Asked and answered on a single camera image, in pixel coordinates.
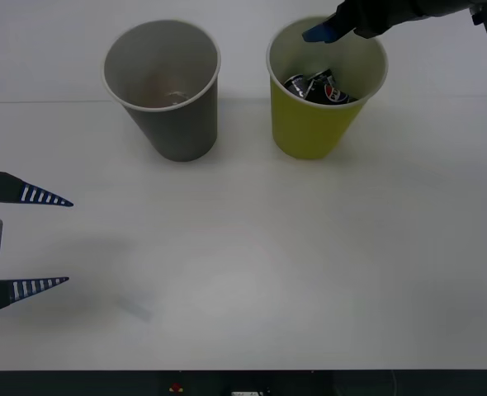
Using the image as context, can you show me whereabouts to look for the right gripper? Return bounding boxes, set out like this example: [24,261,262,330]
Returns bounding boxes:
[301,0,398,44]

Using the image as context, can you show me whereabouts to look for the yellow-green plastic bin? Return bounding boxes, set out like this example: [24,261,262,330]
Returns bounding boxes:
[266,16,390,161]

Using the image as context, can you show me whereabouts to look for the grey plastic bin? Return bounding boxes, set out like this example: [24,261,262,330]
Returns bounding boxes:
[102,19,222,163]

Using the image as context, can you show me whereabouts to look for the black robot torso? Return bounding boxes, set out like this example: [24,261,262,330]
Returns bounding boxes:
[0,370,487,396]

